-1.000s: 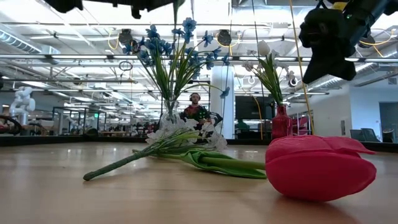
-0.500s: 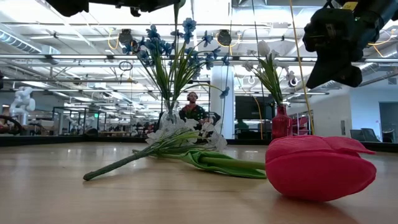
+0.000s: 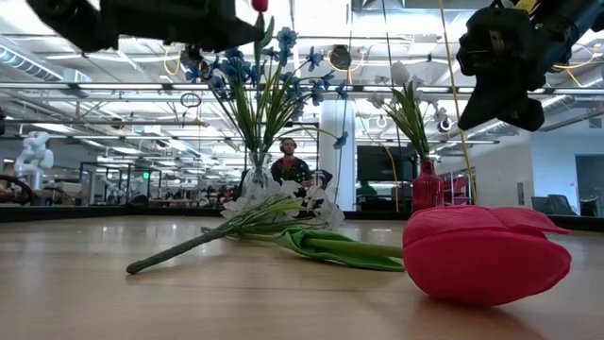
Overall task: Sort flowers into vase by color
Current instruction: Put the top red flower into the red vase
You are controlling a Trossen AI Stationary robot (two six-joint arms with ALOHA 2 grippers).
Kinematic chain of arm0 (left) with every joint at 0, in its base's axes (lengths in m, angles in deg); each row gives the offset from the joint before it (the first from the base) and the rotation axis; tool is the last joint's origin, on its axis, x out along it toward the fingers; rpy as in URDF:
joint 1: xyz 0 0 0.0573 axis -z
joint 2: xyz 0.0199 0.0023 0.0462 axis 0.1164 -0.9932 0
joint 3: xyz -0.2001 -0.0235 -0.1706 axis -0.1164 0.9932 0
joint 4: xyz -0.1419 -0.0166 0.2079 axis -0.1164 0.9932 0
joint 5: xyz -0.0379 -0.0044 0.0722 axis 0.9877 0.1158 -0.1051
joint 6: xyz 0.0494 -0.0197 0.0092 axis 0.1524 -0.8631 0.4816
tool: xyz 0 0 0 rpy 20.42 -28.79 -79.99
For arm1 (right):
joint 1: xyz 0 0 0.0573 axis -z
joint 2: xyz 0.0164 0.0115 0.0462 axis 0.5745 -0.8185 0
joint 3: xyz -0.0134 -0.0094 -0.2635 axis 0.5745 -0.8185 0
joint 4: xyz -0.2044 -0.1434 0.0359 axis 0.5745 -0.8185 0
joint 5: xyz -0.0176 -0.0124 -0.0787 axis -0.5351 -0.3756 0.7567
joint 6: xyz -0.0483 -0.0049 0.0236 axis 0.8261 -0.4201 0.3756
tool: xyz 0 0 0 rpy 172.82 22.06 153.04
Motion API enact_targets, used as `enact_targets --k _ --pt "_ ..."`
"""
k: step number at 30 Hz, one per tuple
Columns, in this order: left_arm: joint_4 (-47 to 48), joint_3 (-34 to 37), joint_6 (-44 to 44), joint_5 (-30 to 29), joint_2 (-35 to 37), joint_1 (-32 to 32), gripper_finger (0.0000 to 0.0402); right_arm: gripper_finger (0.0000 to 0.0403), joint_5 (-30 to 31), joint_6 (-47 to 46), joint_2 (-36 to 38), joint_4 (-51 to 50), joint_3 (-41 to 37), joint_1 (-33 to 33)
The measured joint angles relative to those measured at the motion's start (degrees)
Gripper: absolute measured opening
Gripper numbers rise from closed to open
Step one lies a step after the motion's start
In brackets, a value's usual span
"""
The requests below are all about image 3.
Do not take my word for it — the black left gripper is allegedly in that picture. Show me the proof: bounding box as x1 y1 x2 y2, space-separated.
25 0 264 53

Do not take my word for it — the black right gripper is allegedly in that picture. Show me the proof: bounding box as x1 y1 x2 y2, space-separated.
456 7 548 132

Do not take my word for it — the blue artificial flower bunch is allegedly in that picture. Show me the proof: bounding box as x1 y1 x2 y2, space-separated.
181 44 265 157
257 25 351 157

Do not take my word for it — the red fabric tulip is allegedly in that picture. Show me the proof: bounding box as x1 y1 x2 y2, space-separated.
249 0 277 155
200 205 573 308

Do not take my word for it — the white artificial blossom bunch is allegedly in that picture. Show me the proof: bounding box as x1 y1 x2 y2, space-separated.
125 178 347 276
370 75 450 162

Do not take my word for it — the white fabric tulip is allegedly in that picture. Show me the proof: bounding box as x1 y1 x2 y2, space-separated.
390 59 428 162

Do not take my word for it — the red glass vase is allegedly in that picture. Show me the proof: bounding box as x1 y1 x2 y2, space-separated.
411 158 445 213

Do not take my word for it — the clear glass vase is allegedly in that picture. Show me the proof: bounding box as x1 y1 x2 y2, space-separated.
241 151 277 199

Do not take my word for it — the red metal shelf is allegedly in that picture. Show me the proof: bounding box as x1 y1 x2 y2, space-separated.
443 174 473 207

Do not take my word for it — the grey office chair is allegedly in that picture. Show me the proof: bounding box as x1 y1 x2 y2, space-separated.
531 195 554 216
546 193 578 217

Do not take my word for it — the dark door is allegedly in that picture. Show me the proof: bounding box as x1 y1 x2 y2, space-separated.
574 153 604 217

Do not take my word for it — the black monitor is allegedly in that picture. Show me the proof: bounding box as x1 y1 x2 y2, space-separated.
356 144 419 183

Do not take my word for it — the person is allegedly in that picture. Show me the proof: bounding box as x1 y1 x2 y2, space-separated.
271 137 315 188

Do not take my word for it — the white building column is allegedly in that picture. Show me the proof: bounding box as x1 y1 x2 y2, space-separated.
319 98 358 212

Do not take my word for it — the white robot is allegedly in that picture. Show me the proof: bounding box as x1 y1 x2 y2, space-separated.
13 130 56 190

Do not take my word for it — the long yellow cable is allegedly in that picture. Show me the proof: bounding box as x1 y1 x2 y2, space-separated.
438 0 478 207

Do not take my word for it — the black overhead light rail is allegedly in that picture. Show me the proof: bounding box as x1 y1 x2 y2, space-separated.
0 82 604 94

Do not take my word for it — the short yellow cable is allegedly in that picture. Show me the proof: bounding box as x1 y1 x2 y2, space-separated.
382 144 400 213

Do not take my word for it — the long black cable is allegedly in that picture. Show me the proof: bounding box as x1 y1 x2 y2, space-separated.
380 0 402 147
334 0 355 197

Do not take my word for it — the black camera rig frame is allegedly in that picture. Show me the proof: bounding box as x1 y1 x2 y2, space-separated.
243 120 321 190

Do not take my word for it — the black metal rack frame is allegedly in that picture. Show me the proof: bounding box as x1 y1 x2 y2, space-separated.
78 161 162 205

